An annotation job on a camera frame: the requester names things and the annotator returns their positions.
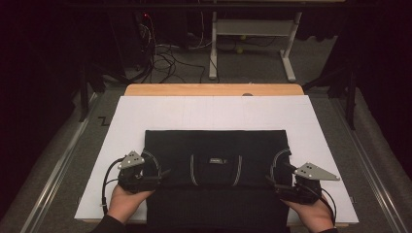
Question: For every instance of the metal floor rail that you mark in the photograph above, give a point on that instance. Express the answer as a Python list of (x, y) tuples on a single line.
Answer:
[(55, 171), (369, 171)]

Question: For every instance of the black knit vest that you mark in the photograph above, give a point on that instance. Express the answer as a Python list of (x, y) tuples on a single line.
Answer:
[(215, 200)]

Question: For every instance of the white board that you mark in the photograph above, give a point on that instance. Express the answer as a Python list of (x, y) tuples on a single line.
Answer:
[(162, 113)]

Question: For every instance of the black computer tower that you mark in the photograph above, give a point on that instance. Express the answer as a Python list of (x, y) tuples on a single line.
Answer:
[(129, 39)]

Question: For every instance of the yellow tennis ball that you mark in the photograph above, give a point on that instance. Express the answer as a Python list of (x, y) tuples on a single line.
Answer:
[(240, 50), (243, 37)]

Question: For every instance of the white metal desk frame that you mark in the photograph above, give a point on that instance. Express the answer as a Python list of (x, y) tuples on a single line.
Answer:
[(252, 27)]

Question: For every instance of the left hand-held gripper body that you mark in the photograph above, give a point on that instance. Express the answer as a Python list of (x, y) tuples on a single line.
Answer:
[(132, 178)]

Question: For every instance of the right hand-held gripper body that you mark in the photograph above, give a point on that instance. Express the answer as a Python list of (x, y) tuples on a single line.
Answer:
[(309, 181)]

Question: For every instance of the black metal stand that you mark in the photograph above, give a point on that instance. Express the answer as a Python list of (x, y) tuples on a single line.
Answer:
[(84, 93), (350, 97)]

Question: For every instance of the person's left hand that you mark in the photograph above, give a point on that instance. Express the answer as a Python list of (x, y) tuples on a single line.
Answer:
[(124, 204)]

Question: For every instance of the person's right hand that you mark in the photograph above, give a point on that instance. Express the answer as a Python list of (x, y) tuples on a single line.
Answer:
[(312, 215)]

